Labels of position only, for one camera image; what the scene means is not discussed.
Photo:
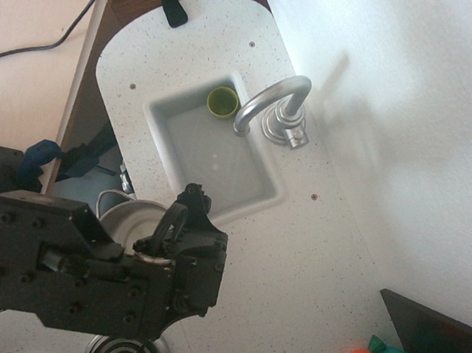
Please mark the white toy sink basin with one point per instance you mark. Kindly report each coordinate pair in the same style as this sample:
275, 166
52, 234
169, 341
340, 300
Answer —
237, 173

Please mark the silver toy faucet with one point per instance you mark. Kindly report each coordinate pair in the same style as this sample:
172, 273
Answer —
283, 122

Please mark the dark wooden board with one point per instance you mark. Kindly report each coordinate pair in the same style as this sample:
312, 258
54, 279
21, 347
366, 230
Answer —
424, 330

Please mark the green plastic cup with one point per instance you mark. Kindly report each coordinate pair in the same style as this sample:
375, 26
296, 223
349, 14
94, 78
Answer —
223, 102

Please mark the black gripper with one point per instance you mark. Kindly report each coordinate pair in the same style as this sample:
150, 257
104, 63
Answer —
186, 259

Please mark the silver metal pot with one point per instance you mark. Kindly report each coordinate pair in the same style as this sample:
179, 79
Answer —
129, 221

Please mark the black clamp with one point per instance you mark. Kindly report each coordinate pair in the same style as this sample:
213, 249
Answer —
175, 15

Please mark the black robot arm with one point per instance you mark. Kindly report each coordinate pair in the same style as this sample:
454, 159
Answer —
58, 261

